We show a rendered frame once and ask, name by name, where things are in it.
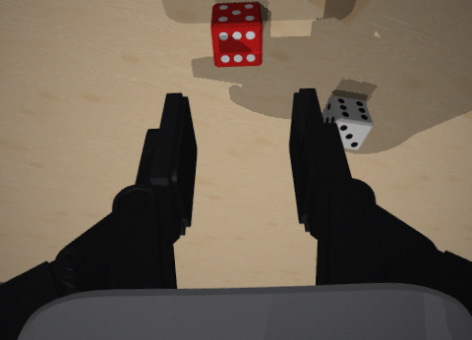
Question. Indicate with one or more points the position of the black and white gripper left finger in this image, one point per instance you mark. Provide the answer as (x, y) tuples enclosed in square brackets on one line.
[(136, 239)]

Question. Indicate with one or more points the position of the white die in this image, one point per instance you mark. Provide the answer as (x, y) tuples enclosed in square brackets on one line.
[(352, 117)]

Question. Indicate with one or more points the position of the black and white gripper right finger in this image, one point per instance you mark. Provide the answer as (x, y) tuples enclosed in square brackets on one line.
[(360, 234)]

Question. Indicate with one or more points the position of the red die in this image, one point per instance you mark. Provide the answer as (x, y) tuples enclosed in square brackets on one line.
[(237, 34)]

